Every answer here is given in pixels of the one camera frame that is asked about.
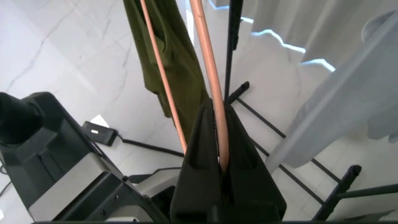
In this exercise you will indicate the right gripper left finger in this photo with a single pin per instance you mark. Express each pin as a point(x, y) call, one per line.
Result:
point(196, 186)

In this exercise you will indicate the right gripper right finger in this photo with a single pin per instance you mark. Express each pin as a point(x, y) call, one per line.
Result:
point(252, 193)

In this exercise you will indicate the green garment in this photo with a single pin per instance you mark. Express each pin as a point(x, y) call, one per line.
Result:
point(180, 68)

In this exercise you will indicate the pale grey shorts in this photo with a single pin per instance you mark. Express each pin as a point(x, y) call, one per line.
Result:
point(342, 102)

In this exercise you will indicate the pink clothes hanger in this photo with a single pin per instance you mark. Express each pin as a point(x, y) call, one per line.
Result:
point(206, 56)

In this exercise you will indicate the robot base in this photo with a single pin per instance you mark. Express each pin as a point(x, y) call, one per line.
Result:
point(62, 186)

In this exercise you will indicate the black clothes rack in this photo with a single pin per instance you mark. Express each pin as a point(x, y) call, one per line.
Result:
point(233, 37)

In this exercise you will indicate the black power adapter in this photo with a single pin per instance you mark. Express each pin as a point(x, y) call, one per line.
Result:
point(102, 133)

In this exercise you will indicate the white curtain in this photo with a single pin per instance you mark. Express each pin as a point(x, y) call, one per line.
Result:
point(311, 21)

